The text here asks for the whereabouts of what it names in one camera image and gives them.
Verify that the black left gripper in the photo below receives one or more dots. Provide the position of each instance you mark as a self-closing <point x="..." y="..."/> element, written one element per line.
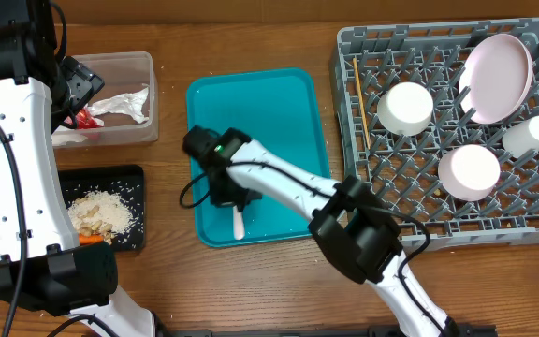
<point x="81" y="81"/>

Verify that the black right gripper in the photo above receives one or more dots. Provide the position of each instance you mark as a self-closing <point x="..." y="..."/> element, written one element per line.
<point x="229" y="192"/>

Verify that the red sauce packet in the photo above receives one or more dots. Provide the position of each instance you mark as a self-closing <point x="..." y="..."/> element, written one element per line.
<point x="82" y="120"/>

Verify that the white napkin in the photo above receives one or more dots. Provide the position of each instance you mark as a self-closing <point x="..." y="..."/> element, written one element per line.
<point x="129" y="104"/>

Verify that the white plastic fork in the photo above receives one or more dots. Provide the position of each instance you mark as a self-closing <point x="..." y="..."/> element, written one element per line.
<point x="238" y="225"/>

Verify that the rice and food scraps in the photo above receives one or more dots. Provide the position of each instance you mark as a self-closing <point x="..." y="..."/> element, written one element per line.
<point x="102" y="213"/>

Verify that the wooden chopstick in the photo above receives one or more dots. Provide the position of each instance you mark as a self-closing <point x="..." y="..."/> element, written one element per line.
<point x="361" y="107"/>

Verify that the white bowl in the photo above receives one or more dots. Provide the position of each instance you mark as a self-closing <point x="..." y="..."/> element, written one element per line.
<point x="405" y="109"/>

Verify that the pink bowl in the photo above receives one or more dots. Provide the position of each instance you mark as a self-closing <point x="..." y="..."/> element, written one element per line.
<point x="469" y="172"/>

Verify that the white round plate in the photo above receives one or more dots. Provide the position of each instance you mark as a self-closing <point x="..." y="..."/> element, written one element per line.
<point x="498" y="75"/>

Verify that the white paper cup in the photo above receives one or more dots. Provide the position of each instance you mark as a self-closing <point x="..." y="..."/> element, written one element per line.
<point x="522" y="138"/>

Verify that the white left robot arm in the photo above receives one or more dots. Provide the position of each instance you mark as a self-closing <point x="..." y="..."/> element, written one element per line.
<point x="43" y="265"/>

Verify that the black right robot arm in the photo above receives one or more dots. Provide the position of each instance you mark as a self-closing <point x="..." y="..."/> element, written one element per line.
<point x="356" y="234"/>

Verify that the black waste tray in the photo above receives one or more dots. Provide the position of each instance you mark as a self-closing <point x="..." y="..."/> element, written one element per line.
<point x="127" y="180"/>

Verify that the grey dishwasher rack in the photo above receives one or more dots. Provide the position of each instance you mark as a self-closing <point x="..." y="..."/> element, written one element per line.
<point x="402" y="170"/>

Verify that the clear plastic bin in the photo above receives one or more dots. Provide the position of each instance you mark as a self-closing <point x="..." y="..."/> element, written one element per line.
<point x="122" y="72"/>

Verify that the teal plastic tray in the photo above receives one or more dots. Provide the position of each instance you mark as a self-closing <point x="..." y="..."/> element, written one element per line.
<point x="278" y="108"/>

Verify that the orange carrot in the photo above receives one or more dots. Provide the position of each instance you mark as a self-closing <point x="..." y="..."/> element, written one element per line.
<point x="86" y="240"/>

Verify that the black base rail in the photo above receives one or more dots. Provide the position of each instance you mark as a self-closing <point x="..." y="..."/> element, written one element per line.
<point x="377" y="331"/>

